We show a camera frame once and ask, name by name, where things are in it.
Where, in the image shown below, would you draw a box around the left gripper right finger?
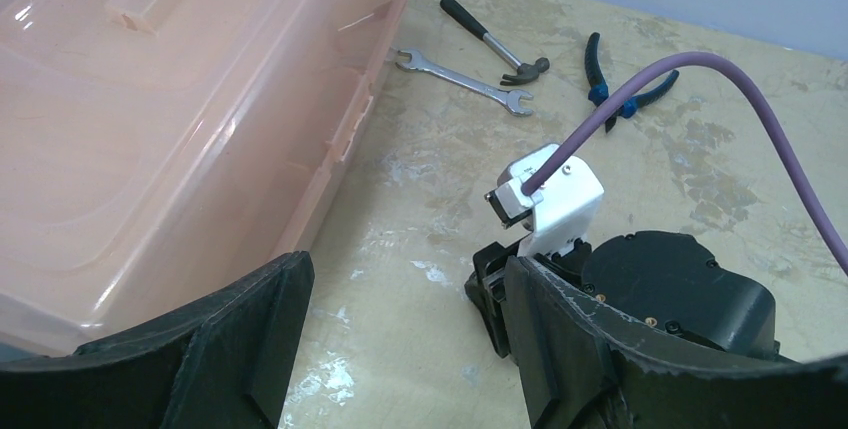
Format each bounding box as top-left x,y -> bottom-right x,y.
504,257 -> 847,428

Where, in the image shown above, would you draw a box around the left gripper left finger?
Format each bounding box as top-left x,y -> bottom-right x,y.
1,251 -> 314,428

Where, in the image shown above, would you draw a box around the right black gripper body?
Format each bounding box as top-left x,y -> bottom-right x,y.
463,238 -> 594,358

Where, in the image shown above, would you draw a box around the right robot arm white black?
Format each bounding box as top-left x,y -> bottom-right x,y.
535,230 -> 782,361

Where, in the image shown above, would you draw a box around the silver open-end wrench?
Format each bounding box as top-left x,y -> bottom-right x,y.
395,48 -> 534,117

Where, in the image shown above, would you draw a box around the pink plastic toolbox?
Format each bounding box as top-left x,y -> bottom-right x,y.
1,0 -> 408,356

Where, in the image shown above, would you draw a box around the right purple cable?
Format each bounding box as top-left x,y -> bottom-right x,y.
521,51 -> 848,275

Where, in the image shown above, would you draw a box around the small black-handled hammer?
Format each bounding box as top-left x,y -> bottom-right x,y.
439,0 -> 550,87

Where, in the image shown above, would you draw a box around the blue-black handled pliers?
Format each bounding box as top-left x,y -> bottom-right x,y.
584,31 -> 681,134

